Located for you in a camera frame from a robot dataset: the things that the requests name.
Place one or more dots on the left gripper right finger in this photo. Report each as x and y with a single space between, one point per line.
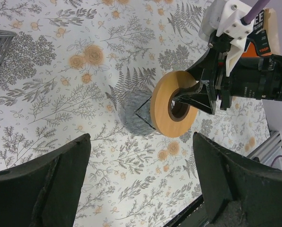
237 191

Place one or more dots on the glass coffee server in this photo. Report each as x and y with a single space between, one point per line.
135 113

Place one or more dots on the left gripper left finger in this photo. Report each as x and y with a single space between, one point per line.
45 191

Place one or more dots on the floral table mat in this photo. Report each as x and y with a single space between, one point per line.
73 68

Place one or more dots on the orange coffee filter box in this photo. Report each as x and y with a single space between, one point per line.
265 32

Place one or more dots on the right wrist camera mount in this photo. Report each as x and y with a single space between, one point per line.
234 18

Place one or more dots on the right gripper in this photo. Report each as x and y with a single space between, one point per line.
210 71

